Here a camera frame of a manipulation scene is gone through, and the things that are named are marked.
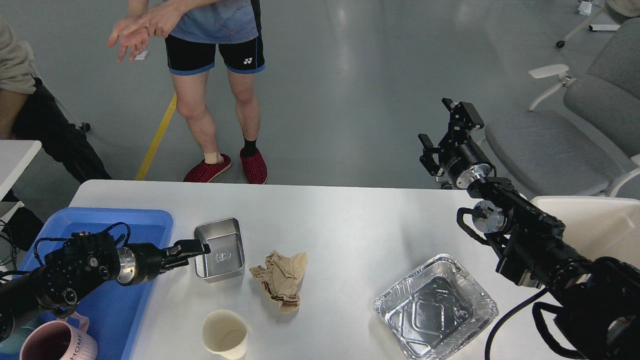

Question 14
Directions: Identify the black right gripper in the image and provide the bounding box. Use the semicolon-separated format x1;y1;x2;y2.
418;98;497;190

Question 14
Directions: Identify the white side table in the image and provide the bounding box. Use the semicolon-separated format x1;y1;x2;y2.
0;139;42;198

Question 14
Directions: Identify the blue plastic bin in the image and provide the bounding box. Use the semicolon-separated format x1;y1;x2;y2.
39;207;174;360

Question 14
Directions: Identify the crumpled brown paper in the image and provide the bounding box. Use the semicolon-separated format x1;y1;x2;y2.
249;250;308;314

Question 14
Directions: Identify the grey office chair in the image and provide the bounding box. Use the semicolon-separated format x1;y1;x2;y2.
482;18;639;197

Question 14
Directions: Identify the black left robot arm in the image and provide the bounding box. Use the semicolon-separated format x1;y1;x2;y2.
0;223;211;341

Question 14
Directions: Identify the white chair base far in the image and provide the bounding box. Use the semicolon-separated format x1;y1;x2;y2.
555;0;630;49

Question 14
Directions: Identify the cream waste bin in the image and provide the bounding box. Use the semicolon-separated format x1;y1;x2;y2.
530;196;640;268

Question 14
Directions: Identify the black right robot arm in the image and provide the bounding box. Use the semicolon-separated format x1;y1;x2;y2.
418;98;640;360

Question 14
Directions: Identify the seated person at left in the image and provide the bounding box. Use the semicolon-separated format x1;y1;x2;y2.
0;17;112;183

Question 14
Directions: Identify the pink plastic mug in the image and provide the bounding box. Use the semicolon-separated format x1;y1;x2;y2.
19;312;98;360

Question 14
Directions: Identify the aluminium foil tray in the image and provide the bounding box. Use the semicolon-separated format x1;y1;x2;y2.
373;253;499;360

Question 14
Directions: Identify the square stainless steel tray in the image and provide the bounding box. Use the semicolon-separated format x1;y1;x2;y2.
193;218;246;284

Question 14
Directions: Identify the cream paper cup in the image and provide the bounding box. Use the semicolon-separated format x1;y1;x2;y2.
201;309;252;360

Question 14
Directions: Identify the standing person in shorts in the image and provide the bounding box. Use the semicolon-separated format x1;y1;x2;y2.
107;0;268;185

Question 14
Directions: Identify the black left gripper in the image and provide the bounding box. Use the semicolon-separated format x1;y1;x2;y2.
117;239;211;286

